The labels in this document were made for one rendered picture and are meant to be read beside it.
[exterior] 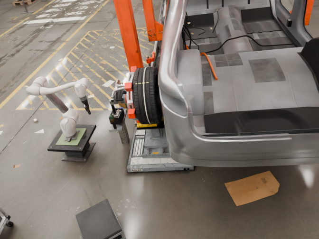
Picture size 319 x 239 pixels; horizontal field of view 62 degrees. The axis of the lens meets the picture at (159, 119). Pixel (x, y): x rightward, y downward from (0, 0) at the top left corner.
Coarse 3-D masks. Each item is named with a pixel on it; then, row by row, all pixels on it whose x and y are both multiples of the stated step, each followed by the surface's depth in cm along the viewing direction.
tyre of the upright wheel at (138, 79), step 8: (136, 72) 293; (152, 72) 289; (136, 80) 286; (144, 80) 284; (152, 80) 283; (136, 88) 282; (144, 88) 282; (152, 88) 280; (136, 96) 282; (152, 96) 280; (136, 104) 285; (144, 104) 283; (152, 104) 282; (136, 112) 289; (144, 112) 289; (152, 112) 288; (144, 120) 298; (152, 120) 298; (160, 120) 312
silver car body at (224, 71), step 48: (192, 0) 469; (240, 0) 463; (192, 48) 404; (240, 48) 353; (288, 48) 323; (192, 96) 193; (240, 96) 272; (288, 96) 264; (192, 144) 205; (240, 144) 195; (288, 144) 192
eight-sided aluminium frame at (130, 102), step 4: (132, 72) 307; (128, 76) 301; (132, 76) 299; (128, 80) 294; (132, 80) 295; (128, 92) 290; (132, 92) 291; (128, 96) 289; (132, 96) 290; (128, 100) 289; (132, 100) 288; (128, 104) 290; (132, 104) 289; (132, 108) 293; (136, 116) 301
